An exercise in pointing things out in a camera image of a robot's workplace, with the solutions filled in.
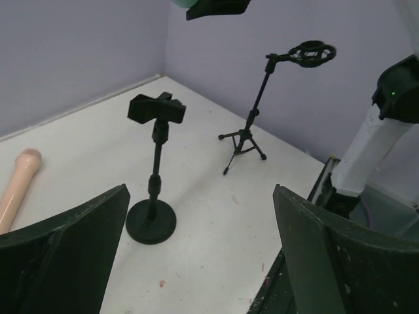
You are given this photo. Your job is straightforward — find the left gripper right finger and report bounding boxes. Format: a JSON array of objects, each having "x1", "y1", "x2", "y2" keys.
[{"x1": 273, "y1": 184, "x2": 418, "y2": 313}]

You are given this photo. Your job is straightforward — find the teal toy microphone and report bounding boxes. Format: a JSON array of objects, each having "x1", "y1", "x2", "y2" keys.
[{"x1": 172, "y1": 0, "x2": 197, "y2": 9}]

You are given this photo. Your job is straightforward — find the black tripod mic stand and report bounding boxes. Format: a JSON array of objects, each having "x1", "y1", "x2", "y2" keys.
[{"x1": 218, "y1": 53, "x2": 290, "y2": 175}]

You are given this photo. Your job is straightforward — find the black shock mount ring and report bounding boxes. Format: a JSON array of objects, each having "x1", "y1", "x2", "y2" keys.
[{"x1": 288, "y1": 39, "x2": 338, "y2": 69}]

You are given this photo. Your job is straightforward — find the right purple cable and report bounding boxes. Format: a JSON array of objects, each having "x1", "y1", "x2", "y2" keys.
[{"x1": 361, "y1": 202, "x2": 377, "y2": 230}]

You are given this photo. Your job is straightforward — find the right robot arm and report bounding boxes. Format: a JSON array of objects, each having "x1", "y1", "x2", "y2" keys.
[{"x1": 218, "y1": 1, "x2": 418, "y2": 218}]

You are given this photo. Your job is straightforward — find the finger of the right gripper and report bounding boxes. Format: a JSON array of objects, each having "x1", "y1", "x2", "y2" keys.
[{"x1": 186, "y1": 0, "x2": 251, "y2": 21}]

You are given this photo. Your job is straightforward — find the peach toy microphone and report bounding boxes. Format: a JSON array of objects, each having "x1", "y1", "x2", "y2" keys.
[{"x1": 1, "y1": 148, "x2": 42, "y2": 234}]

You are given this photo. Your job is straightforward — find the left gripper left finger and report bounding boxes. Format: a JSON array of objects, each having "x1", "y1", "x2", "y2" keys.
[{"x1": 1, "y1": 184, "x2": 130, "y2": 314}]

